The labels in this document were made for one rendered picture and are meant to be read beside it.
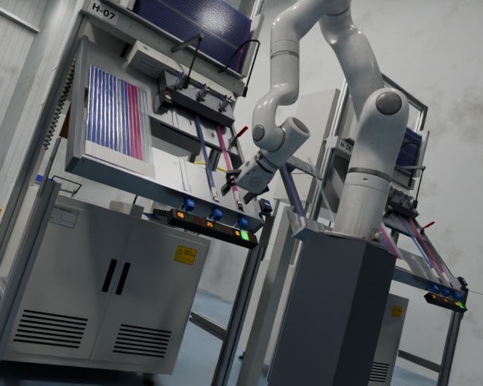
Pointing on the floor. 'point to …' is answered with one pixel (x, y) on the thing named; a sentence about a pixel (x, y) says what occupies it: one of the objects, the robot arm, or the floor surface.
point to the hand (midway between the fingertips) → (235, 195)
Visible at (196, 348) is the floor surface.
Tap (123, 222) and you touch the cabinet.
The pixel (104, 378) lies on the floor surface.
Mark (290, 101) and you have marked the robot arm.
